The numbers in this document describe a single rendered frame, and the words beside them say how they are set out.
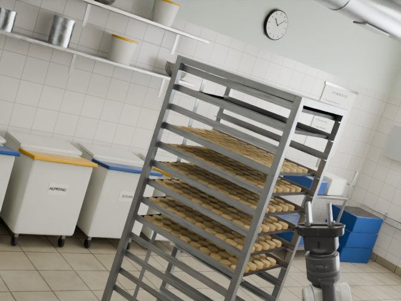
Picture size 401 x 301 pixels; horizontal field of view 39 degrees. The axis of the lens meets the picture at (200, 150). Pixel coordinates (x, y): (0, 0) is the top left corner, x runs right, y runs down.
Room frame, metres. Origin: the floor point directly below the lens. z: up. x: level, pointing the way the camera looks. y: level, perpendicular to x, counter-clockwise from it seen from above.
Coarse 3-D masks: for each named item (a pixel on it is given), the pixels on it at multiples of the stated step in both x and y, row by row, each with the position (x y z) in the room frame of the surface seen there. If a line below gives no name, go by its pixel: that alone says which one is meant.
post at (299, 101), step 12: (300, 96) 2.17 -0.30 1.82; (300, 108) 2.18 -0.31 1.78; (288, 120) 2.18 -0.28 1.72; (288, 132) 2.17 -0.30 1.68; (288, 144) 2.19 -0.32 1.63; (276, 156) 2.18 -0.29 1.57; (276, 168) 2.17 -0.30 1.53; (264, 192) 2.18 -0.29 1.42; (264, 204) 2.17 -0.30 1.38; (252, 228) 2.18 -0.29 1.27; (252, 240) 2.17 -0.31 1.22; (240, 264) 2.17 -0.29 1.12; (240, 276) 2.18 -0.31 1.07; (228, 288) 2.18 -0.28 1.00; (228, 300) 2.17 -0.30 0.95
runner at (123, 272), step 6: (120, 270) 2.53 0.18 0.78; (126, 276) 2.51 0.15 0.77; (132, 276) 2.49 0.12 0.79; (138, 282) 2.46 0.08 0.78; (144, 282) 2.45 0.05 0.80; (144, 288) 2.44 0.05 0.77; (150, 288) 2.42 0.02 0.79; (156, 294) 2.40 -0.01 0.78; (162, 294) 2.38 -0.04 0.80; (162, 300) 2.38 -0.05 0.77; (168, 300) 2.36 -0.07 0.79
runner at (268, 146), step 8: (184, 112) 2.49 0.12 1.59; (192, 112) 2.47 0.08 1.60; (200, 120) 2.44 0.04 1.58; (208, 120) 2.41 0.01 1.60; (216, 128) 2.39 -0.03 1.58; (224, 128) 2.36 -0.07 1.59; (232, 128) 2.34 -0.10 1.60; (240, 136) 2.32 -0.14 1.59; (248, 136) 2.30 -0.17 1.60; (256, 144) 2.27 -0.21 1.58; (264, 144) 2.25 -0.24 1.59; (272, 144) 2.23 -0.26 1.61
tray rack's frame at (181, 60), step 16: (176, 64) 2.52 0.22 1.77; (192, 64) 2.47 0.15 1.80; (208, 64) 2.51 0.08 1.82; (176, 80) 2.51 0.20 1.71; (240, 80) 2.33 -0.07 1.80; (256, 80) 2.55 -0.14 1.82; (288, 96) 2.20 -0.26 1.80; (304, 96) 2.48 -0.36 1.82; (160, 112) 2.52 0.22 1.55; (224, 112) 2.89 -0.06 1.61; (336, 112) 2.47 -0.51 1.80; (160, 128) 2.51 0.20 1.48; (144, 176) 2.51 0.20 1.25; (128, 224) 2.51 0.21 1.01; (128, 240) 2.53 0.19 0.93; (176, 256) 2.89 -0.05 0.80; (112, 272) 2.52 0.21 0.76; (112, 288) 2.52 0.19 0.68
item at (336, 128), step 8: (344, 112) 2.54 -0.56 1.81; (336, 128) 2.55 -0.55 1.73; (336, 136) 2.55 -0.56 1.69; (328, 144) 2.55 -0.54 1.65; (328, 152) 2.55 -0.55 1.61; (320, 160) 2.56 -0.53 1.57; (328, 160) 2.56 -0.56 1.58; (320, 168) 2.55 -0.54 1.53; (312, 184) 2.56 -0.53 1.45; (320, 184) 2.57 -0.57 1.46; (312, 200) 2.54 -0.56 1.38; (304, 216) 2.55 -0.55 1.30; (296, 240) 2.55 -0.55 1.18; (296, 248) 2.56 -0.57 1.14; (288, 256) 2.55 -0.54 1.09; (280, 272) 2.56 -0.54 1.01; (280, 288) 2.55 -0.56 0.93
